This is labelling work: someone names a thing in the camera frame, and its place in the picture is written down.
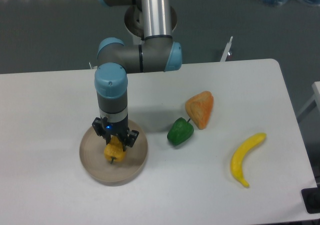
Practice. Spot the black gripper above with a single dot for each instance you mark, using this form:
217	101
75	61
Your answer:
105	129

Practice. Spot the yellow toy bell pepper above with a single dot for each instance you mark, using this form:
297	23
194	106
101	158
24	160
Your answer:
113	152

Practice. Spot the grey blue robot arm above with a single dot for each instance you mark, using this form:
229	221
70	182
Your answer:
157	53

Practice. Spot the beige round plate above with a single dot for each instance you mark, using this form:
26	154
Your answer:
113	173

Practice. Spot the green toy bell pepper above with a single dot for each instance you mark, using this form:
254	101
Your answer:
180	131

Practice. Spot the orange toy fruit wedge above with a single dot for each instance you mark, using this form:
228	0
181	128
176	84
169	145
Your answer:
199	108

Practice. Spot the yellow toy banana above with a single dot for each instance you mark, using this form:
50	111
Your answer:
238	157

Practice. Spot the white furniture piece right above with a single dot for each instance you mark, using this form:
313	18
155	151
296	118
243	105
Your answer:
312	103

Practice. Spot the black device at table edge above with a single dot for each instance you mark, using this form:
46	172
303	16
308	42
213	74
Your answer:
311	199

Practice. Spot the white metal frame leg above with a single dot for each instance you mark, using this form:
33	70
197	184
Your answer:
227	50

